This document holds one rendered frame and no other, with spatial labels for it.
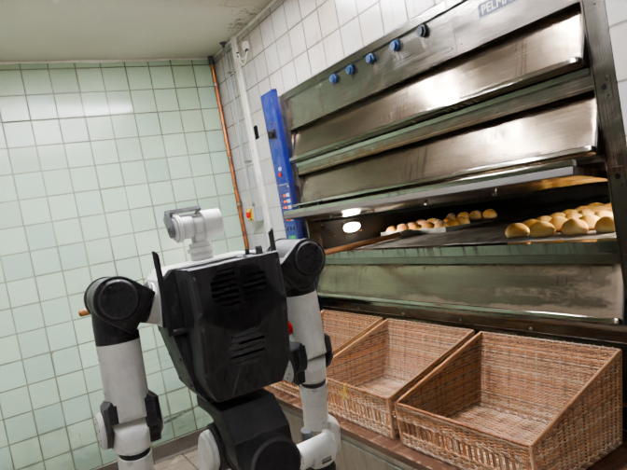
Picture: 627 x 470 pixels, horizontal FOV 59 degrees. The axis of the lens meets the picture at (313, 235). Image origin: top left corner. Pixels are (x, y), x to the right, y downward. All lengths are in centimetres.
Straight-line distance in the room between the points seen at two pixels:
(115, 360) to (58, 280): 248
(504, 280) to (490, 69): 76
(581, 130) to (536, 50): 30
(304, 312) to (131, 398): 44
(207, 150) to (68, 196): 96
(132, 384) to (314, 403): 48
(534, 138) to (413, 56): 67
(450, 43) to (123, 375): 164
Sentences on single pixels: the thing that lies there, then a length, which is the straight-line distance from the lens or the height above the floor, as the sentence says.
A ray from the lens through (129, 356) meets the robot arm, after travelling 123.
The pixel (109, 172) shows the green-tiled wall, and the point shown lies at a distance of 377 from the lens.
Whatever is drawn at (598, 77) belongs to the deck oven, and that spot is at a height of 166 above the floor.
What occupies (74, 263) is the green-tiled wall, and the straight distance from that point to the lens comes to 369.
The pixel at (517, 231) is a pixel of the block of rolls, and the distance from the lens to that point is 228.
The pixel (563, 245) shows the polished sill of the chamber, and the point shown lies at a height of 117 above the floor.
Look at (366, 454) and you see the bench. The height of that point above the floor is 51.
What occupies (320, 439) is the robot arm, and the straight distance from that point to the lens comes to 158.
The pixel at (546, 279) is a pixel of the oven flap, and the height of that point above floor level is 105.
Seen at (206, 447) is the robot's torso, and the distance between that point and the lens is 134.
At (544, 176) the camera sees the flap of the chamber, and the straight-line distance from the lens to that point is 179.
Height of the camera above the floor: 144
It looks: 3 degrees down
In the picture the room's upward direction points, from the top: 10 degrees counter-clockwise
